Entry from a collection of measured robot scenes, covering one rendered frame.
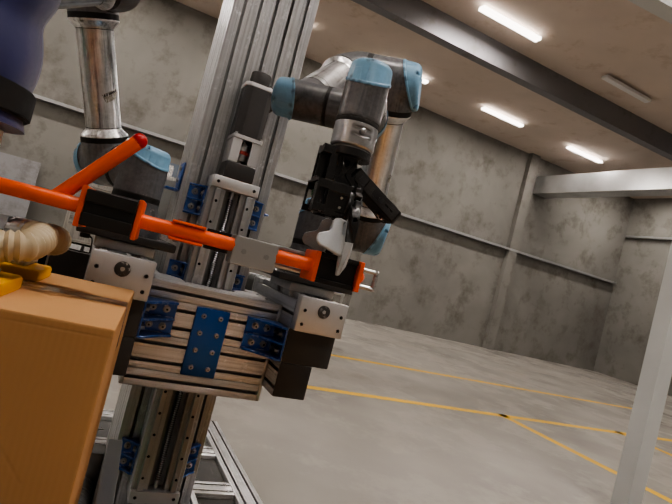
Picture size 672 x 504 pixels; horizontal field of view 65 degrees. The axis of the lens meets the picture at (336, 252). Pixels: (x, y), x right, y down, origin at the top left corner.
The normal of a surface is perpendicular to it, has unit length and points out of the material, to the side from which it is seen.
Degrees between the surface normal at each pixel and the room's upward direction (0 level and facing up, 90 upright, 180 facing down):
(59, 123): 90
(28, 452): 90
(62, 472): 90
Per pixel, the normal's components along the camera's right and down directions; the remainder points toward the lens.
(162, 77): 0.41, 0.07
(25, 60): 0.99, 0.15
